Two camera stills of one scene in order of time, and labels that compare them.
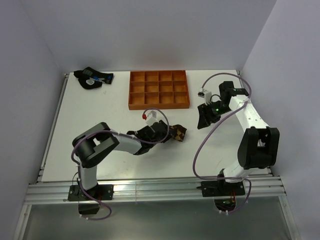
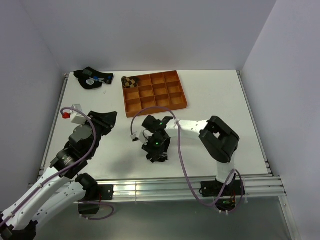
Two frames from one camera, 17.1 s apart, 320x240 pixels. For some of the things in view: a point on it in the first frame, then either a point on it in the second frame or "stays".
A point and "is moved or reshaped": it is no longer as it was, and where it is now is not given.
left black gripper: [168, 136] -> [106, 120]
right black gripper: [205, 121] -> [152, 150]
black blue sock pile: [90, 78] stays
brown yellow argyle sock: [181, 132] is moved or reshaped
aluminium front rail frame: [56, 193] stays
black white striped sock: [134, 133] -> [163, 158]
